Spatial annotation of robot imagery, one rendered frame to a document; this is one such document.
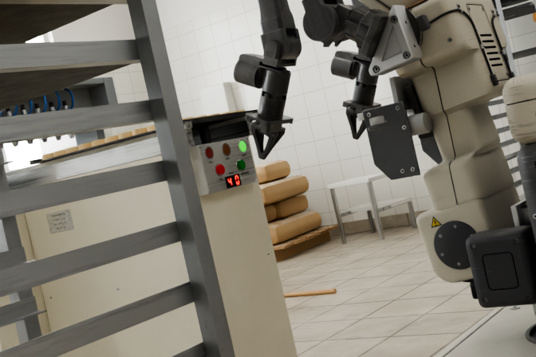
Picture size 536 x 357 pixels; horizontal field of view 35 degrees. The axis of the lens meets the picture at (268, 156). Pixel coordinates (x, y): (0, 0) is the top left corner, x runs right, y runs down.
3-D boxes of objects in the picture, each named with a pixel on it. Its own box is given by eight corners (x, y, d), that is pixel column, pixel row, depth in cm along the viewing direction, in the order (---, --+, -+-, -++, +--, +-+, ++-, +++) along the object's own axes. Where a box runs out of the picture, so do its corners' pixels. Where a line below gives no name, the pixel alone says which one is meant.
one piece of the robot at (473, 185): (597, 243, 192) (502, -9, 197) (549, 285, 161) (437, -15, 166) (491, 271, 207) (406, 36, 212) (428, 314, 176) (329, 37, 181)
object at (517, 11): (500, 21, 582) (499, 20, 582) (558, 5, 559) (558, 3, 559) (469, 21, 532) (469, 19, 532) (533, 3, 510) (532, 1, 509)
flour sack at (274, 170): (192, 198, 676) (187, 179, 676) (221, 190, 712) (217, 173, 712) (269, 182, 639) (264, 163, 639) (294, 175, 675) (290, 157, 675)
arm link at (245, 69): (278, 41, 179) (300, 41, 186) (235, 29, 185) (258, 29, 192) (269, 96, 182) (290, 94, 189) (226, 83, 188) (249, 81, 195)
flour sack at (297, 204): (213, 230, 698) (209, 213, 698) (244, 221, 732) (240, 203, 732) (283, 219, 655) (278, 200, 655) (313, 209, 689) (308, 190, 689)
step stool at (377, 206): (419, 226, 638) (405, 167, 638) (384, 240, 607) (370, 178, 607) (373, 232, 669) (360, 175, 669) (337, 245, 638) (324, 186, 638)
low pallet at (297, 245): (163, 277, 678) (161, 264, 678) (224, 255, 744) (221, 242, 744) (287, 260, 610) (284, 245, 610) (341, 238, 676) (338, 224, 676)
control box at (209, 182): (199, 196, 237) (188, 147, 237) (249, 183, 257) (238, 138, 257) (209, 194, 235) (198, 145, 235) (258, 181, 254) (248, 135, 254)
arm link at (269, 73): (282, 69, 182) (297, 68, 186) (257, 61, 185) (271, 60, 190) (277, 100, 183) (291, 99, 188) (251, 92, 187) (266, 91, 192)
